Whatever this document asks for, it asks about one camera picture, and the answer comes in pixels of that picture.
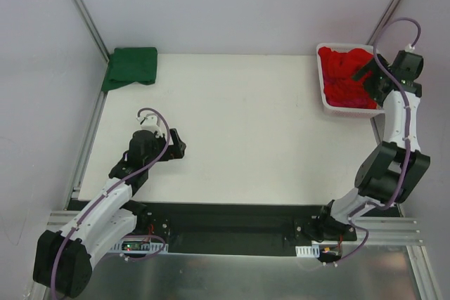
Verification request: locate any red t shirt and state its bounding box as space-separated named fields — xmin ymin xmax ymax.
xmin=318 ymin=46 xmax=377 ymax=110

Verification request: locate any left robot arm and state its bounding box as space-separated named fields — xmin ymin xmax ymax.
xmin=32 ymin=129 xmax=186 ymax=298

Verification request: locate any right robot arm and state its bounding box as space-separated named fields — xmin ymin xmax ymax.
xmin=302 ymin=47 xmax=430 ymax=242

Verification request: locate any white plastic basket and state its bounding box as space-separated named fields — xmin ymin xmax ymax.
xmin=316 ymin=43 xmax=384 ymax=118

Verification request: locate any folded green t shirt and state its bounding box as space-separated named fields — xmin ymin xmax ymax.
xmin=101 ymin=47 xmax=158 ymax=93

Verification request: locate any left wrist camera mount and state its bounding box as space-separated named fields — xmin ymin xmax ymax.
xmin=136 ymin=112 xmax=165 ymax=138

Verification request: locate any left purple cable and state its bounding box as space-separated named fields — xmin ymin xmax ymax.
xmin=50 ymin=107 xmax=171 ymax=297

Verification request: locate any purple cable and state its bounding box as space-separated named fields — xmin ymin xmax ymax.
xmin=50 ymin=107 xmax=171 ymax=297
xmin=316 ymin=17 xmax=423 ymax=268

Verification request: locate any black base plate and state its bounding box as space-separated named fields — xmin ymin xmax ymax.
xmin=66 ymin=200 xmax=403 ymax=255

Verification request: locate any left white cable duct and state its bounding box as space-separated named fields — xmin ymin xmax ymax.
xmin=108 ymin=240 xmax=169 ymax=254

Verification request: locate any white cable duct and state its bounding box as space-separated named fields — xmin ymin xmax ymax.
xmin=108 ymin=240 xmax=169 ymax=254
xmin=295 ymin=244 xmax=320 ymax=259

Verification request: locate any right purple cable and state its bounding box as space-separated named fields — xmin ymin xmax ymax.
xmin=316 ymin=17 xmax=423 ymax=268

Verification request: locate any aluminium frame rail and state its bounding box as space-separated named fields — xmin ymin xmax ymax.
xmin=354 ymin=217 xmax=424 ymax=246

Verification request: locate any right white cable duct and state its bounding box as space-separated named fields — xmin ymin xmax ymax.
xmin=295 ymin=244 xmax=320 ymax=259

